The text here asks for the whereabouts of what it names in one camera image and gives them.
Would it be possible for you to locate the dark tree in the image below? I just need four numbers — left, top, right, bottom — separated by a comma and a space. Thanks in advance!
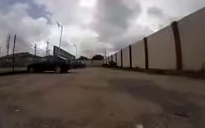
91, 54, 105, 61

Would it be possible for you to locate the brown dirt road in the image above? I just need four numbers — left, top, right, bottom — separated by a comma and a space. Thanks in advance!
0, 66, 205, 128

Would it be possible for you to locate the billboard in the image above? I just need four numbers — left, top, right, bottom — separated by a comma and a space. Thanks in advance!
52, 45, 76, 61

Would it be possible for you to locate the tall street lamp pole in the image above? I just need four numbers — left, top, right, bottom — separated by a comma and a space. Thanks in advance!
55, 21, 65, 49

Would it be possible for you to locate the dark car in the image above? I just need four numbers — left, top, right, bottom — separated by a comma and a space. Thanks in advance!
26, 56, 73, 74

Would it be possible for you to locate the strip of weeds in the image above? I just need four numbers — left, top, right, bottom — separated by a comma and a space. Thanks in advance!
103, 63, 205, 80

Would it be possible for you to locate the low building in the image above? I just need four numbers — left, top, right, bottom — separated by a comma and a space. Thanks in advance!
0, 51, 46, 69

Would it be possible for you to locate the dark pole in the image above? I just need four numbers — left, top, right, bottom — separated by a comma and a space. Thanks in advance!
11, 33, 17, 74

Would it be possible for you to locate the long pale panel wall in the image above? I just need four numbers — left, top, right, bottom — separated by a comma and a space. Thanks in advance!
105, 2, 205, 72

